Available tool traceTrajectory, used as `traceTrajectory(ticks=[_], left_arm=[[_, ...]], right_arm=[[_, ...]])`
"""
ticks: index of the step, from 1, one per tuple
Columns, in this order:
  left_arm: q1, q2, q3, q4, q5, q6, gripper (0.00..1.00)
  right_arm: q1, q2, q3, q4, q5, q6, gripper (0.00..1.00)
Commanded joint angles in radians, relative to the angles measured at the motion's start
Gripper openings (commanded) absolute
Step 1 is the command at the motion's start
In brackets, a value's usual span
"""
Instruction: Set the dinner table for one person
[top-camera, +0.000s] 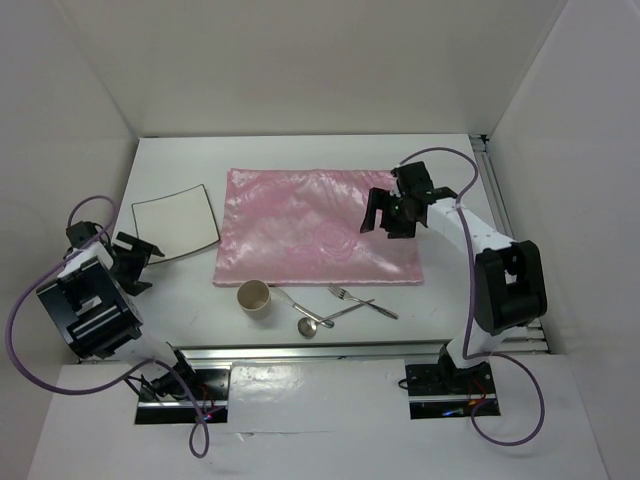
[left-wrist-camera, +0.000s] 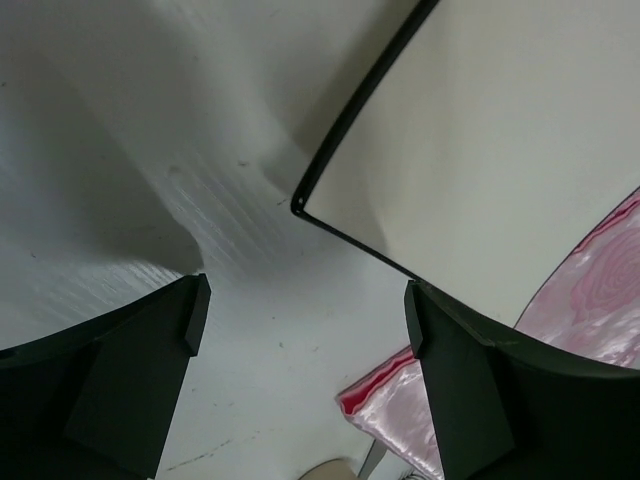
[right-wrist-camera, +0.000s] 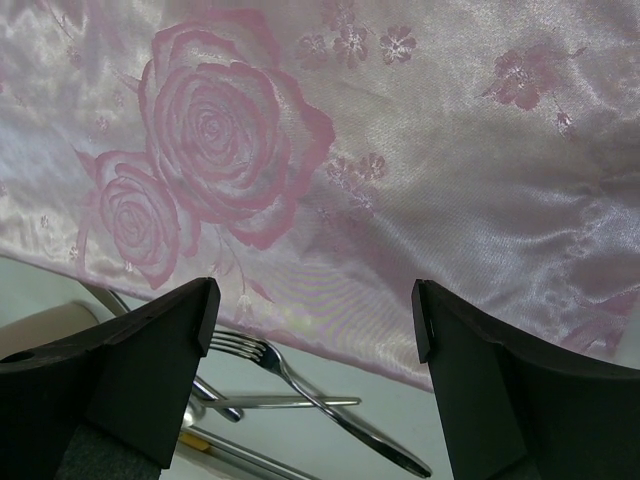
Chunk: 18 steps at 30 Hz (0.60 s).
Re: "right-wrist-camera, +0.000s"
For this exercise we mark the silver fork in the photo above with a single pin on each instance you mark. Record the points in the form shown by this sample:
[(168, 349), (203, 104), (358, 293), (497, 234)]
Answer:
[(268, 357)]

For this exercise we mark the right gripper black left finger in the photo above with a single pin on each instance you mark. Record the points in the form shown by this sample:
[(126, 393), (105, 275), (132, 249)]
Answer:
[(107, 402)]

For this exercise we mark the silver table knife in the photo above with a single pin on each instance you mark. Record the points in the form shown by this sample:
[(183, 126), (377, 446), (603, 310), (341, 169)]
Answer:
[(201, 388)]

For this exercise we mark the silver spoon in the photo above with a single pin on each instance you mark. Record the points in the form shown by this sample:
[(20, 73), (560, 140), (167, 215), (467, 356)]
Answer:
[(197, 408)]

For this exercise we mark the beige paper cup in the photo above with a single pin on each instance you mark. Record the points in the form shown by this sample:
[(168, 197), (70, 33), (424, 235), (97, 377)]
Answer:
[(46, 326)]

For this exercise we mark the pink rose satin cloth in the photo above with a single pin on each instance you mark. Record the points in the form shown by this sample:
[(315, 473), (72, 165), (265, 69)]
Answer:
[(318, 157)]

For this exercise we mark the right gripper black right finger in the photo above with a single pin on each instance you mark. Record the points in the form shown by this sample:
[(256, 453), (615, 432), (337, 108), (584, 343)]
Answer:
[(513, 406)]

